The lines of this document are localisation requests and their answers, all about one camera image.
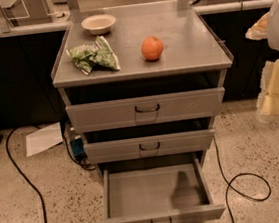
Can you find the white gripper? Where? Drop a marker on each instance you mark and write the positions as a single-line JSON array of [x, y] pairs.
[[268, 96]]

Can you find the grey bottom drawer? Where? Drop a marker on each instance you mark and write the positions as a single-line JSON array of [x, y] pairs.
[[172, 192]]

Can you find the grey drawer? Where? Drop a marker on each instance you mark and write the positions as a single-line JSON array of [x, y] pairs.
[[148, 140], [172, 192], [145, 110]]

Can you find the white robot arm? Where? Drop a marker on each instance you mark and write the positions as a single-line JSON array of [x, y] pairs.
[[273, 27]]

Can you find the grey metal drawer cabinet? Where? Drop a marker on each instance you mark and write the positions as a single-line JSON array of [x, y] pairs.
[[192, 58]]

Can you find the grey middle drawer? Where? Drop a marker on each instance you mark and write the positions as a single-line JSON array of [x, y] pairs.
[[148, 140]]

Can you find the grey top drawer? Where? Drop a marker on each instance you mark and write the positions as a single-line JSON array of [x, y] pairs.
[[145, 110]]

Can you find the orange fruit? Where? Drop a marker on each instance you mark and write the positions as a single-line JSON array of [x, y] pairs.
[[152, 48]]

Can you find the white paper bowl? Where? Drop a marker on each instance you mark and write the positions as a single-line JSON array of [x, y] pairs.
[[99, 24]]

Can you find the green chip bag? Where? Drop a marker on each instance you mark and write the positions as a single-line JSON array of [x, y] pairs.
[[85, 57]]

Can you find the blue power box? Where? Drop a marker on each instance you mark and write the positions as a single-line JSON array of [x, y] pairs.
[[77, 148]]

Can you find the white paper sheet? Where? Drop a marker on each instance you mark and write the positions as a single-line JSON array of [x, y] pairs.
[[43, 139]]

